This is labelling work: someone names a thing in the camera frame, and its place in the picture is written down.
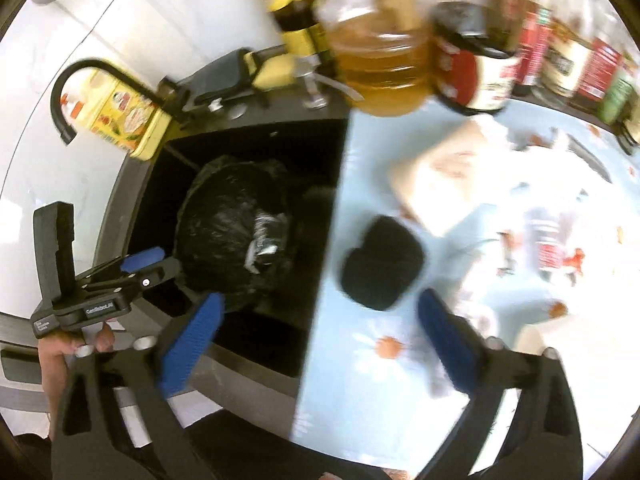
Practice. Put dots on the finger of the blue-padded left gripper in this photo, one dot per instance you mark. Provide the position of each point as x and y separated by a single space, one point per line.
141 260

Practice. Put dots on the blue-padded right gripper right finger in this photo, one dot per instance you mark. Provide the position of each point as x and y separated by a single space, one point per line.
543 440

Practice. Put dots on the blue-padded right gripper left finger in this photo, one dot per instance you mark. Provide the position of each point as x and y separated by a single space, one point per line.
91 438

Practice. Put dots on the brown paper cup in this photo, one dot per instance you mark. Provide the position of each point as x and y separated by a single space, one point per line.
446 183

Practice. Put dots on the silver foil wrapper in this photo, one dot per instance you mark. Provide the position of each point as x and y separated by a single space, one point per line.
269 242

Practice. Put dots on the black kitchen sink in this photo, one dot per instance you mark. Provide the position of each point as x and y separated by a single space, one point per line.
266 343

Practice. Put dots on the person's left hand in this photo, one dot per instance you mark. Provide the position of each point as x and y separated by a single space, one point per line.
53 350

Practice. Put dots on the black garbage bag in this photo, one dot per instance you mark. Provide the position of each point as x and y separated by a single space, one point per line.
215 225

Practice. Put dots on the yellow seasoning box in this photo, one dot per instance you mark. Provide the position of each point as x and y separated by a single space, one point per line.
95 101

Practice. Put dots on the black curved faucet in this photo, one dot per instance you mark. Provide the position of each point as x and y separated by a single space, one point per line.
170 97

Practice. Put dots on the blue daisy tablecloth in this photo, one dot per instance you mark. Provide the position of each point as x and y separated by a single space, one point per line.
549 256

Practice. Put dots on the black sponge holder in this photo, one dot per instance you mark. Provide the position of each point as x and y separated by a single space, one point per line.
224 78

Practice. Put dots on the black round object on table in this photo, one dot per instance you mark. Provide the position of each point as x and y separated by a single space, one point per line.
384 266

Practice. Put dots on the yellow-green bottle at left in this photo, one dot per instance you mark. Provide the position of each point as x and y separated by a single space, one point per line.
302 33

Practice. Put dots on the large cooking oil jug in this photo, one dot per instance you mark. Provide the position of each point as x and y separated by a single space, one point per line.
381 52

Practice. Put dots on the green label oil bottle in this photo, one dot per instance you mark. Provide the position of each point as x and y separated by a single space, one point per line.
619 91

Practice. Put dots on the dark soy sauce jug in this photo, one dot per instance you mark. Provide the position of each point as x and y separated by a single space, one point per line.
476 52

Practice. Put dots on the red label clear bottle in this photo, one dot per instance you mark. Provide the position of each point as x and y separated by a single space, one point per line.
597 75

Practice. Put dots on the white vinegar bottle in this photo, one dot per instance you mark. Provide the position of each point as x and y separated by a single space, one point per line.
565 59

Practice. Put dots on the red label sauce bottle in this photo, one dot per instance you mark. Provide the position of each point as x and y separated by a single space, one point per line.
533 45

